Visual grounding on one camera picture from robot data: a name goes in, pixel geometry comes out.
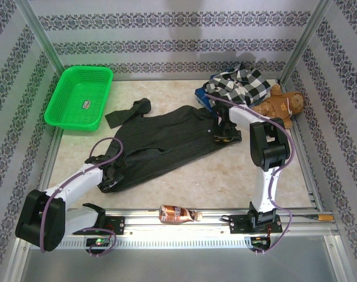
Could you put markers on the dark blue folded shirt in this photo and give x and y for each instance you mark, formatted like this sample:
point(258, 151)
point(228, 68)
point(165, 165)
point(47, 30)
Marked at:
point(201, 97)

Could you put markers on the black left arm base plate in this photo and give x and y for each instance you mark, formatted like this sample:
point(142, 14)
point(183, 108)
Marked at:
point(116, 224)

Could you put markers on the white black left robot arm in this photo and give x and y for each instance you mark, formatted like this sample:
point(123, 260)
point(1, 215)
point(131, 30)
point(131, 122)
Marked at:
point(78, 182)

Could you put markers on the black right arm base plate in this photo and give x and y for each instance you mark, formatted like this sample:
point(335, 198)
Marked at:
point(238, 224)

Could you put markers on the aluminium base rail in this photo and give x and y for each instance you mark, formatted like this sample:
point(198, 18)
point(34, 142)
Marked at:
point(143, 226)

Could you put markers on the grey metal sheet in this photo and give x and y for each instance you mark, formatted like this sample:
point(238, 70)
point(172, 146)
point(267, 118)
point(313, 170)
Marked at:
point(178, 267)

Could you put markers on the small sticker label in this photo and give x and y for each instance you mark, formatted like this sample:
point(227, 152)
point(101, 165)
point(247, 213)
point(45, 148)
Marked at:
point(85, 104)

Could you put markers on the green plastic basket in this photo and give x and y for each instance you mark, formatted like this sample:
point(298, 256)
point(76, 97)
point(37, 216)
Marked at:
point(75, 91)

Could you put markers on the small controller circuit board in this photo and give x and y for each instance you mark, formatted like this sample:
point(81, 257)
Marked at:
point(97, 242)
point(259, 241)

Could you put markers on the aluminium side rail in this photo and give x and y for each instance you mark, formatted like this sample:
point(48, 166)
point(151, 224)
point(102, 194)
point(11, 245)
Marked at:
point(309, 182)
point(48, 164)

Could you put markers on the black white checkered shirt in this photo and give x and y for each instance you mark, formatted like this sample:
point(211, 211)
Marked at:
point(243, 85)

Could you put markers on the dark pinstriped long sleeve shirt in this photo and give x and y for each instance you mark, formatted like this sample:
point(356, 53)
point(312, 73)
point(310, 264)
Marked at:
point(166, 138)

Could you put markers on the brown drink bottle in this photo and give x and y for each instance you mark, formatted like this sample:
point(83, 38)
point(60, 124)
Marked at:
point(175, 214)

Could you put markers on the brown teddy bear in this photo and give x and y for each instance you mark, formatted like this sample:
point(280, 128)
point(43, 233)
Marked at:
point(281, 105)

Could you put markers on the aluminium corner post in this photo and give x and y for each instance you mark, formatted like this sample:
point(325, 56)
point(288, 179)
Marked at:
point(38, 32)
point(310, 32)

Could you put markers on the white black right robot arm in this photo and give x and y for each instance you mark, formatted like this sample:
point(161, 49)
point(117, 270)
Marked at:
point(240, 116)

